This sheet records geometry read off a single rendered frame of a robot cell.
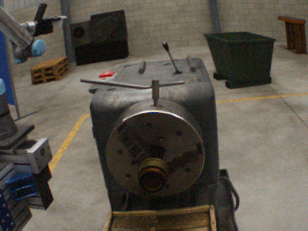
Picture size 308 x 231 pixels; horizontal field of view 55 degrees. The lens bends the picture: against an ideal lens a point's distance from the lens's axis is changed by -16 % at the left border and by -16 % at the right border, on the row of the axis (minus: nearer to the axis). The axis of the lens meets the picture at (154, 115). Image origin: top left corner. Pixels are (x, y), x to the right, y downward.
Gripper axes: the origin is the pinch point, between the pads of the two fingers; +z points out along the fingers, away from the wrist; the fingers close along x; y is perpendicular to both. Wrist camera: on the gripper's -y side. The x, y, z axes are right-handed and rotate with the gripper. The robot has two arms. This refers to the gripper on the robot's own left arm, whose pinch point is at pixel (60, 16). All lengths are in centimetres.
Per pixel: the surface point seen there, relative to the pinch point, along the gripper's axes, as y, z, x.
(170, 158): 36, -39, 87
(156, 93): 20, -32, 78
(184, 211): 56, -37, 92
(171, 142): 34, -33, 84
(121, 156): 39, -41, 71
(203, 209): 55, -34, 98
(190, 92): 24, -15, 81
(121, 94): 26, -25, 59
